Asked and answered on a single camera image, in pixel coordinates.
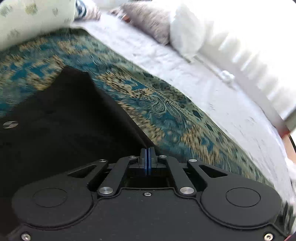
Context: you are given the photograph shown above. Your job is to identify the black pants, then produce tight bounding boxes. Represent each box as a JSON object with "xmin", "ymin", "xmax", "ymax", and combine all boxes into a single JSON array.
[{"xmin": 0, "ymin": 65, "xmax": 158, "ymax": 200}]

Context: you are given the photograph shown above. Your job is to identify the teal paisley bedspread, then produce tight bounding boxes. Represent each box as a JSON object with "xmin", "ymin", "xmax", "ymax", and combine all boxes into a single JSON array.
[{"xmin": 0, "ymin": 27, "xmax": 292, "ymax": 232}]

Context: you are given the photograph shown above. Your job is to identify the white bed sheet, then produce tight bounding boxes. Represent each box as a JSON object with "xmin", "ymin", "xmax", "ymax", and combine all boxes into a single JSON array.
[{"xmin": 71, "ymin": 14, "xmax": 295, "ymax": 203}]

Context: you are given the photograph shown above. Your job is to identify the white pillow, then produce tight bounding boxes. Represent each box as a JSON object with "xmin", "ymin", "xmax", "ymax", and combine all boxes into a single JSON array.
[{"xmin": 169, "ymin": 4, "xmax": 232, "ymax": 58}]

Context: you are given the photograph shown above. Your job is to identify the floral purple pillow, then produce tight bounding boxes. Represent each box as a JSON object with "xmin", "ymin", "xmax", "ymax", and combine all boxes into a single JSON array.
[{"xmin": 108, "ymin": 1, "xmax": 170, "ymax": 45}]

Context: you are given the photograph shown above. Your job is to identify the floral white duvet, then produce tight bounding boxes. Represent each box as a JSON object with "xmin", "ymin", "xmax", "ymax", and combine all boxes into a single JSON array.
[{"xmin": 1, "ymin": 1, "xmax": 76, "ymax": 50}]

